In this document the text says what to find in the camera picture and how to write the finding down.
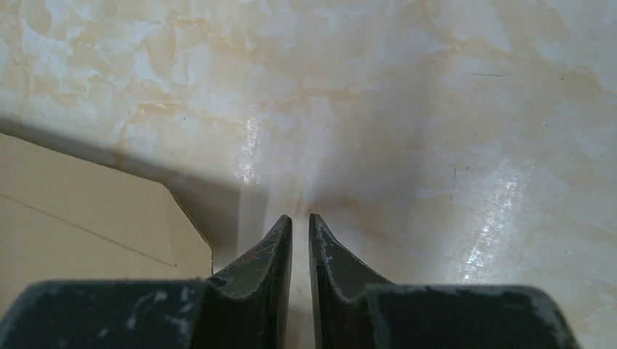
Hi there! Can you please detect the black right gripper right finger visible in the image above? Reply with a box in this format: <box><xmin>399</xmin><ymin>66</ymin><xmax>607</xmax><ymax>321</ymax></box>
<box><xmin>308</xmin><ymin>214</ymin><xmax>579</xmax><ymax>348</ymax></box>

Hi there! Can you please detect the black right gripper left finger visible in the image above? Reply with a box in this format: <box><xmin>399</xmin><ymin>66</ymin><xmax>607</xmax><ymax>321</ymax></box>
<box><xmin>1</xmin><ymin>215</ymin><xmax>292</xmax><ymax>348</ymax></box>

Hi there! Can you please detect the brown cardboard box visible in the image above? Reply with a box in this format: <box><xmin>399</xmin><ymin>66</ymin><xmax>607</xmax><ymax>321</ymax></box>
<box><xmin>1</xmin><ymin>135</ymin><xmax>212</xmax><ymax>312</ymax></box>

